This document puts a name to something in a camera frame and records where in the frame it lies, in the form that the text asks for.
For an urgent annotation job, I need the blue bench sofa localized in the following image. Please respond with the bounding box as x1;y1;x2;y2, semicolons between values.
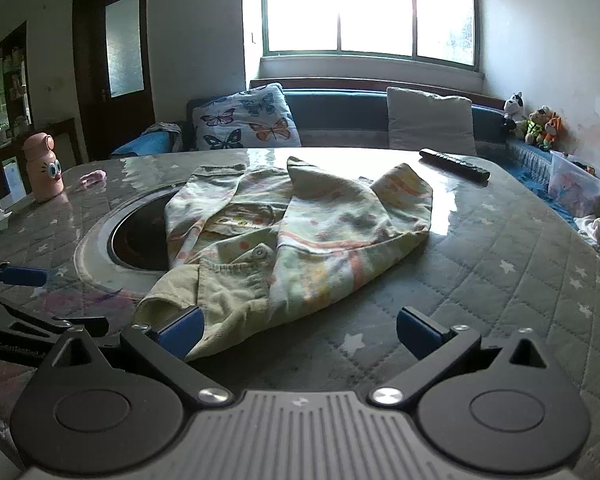
110;77;600;276

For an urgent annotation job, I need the round black inset cooker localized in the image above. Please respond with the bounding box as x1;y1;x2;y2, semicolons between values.
74;182;201;297

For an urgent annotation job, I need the light blue board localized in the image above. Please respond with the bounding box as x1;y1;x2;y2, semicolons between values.
1;156;28;206

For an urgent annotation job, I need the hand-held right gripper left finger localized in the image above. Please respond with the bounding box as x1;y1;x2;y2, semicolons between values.
39;305;233;407

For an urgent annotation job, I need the bear plush with yellow vest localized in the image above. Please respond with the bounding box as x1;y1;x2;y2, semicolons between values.
522;105;552;146

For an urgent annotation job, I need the pink cartoon-eyed bottle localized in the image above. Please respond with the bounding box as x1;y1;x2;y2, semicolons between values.
21;132;66;204

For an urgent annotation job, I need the black and white cow plush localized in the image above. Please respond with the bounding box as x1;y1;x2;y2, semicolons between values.
502;92;527;133

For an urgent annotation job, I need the pastel patterned child's shirt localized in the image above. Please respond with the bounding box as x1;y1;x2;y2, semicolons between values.
134;156;434;362

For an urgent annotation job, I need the green-framed window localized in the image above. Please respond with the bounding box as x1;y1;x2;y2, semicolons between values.
257;0;481;73

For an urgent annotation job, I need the white cloth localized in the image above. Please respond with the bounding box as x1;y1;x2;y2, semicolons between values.
575;215;600;256

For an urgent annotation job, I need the grey garment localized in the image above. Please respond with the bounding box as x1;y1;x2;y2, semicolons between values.
142;121;183;151

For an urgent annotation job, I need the clear plastic storage box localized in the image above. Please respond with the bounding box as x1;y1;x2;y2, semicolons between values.
547;150;600;218

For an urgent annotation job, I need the dark wooden door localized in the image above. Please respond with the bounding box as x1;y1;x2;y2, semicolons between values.
72;0;156;163

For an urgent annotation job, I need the blue cloth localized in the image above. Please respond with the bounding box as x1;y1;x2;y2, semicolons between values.
111;130;173;158

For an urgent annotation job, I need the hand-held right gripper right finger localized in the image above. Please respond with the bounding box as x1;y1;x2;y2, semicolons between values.
370;306;556;407

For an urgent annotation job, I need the black remote control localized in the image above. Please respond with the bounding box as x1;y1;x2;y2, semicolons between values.
419;147;491;183

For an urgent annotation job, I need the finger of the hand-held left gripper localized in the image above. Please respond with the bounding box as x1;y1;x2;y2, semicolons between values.
0;294;110;340
0;261;49;301

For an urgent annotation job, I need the plain grey pillow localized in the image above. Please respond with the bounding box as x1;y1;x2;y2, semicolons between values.
386;86;478;157

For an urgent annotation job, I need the butterfly print pillow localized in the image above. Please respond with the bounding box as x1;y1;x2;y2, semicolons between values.
191;82;302;152

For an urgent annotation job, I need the wooden chair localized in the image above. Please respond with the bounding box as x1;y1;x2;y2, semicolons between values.
42;117;81;171

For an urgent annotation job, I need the orange fox plush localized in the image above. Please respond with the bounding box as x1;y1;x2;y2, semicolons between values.
542;111;566;152

